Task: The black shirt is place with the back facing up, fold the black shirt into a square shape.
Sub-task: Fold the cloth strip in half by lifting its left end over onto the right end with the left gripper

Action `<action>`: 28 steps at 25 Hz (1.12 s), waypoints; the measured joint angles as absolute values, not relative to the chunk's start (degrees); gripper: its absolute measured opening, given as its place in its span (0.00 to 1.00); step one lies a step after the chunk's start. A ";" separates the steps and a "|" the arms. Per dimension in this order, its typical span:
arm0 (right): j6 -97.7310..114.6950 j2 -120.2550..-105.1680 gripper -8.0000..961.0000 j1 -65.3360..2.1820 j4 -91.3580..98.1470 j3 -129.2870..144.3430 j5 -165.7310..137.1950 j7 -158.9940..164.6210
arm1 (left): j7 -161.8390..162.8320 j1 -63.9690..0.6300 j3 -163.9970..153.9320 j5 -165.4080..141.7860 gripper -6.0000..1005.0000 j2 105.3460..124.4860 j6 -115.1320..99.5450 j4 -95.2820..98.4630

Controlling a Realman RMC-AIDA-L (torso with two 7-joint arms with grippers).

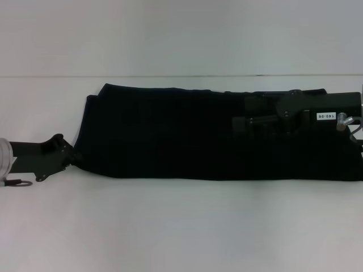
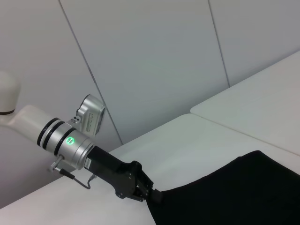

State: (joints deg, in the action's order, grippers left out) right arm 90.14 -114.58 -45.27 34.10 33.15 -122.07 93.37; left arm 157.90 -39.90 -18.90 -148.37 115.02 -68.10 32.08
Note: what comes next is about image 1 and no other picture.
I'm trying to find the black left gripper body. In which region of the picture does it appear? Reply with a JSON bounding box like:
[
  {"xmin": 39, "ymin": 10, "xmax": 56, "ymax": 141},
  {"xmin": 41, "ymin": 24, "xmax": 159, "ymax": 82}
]
[{"xmin": 8, "ymin": 141, "xmax": 69, "ymax": 182}]

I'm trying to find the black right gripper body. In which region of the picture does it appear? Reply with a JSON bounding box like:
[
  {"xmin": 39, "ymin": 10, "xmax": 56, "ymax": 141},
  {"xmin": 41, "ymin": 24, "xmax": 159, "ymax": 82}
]
[{"xmin": 273, "ymin": 89, "xmax": 363, "ymax": 140}]

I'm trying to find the black shirt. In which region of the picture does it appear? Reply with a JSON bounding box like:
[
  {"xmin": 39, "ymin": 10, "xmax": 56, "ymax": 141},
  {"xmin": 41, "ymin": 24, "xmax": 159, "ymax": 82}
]
[{"xmin": 72, "ymin": 83, "xmax": 363, "ymax": 182}]

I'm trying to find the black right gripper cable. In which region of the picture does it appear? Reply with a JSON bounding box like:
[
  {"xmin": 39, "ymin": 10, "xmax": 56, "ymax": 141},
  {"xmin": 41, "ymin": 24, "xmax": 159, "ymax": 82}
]
[{"xmin": 335, "ymin": 112, "xmax": 363, "ymax": 155}]

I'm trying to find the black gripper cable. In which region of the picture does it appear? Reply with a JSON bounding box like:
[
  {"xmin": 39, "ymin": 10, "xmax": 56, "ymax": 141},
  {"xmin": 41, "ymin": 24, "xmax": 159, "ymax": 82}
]
[
  {"xmin": 335, "ymin": 112, "xmax": 363, "ymax": 155},
  {"xmin": 0, "ymin": 178, "xmax": 33, "ymax": 188}
]

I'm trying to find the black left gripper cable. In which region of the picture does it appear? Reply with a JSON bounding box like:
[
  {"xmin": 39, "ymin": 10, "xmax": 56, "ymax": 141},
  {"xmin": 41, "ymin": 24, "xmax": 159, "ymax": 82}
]
[{"xmin": 0, "ymin": 178, "xmax": 33, "ymax": 188}]

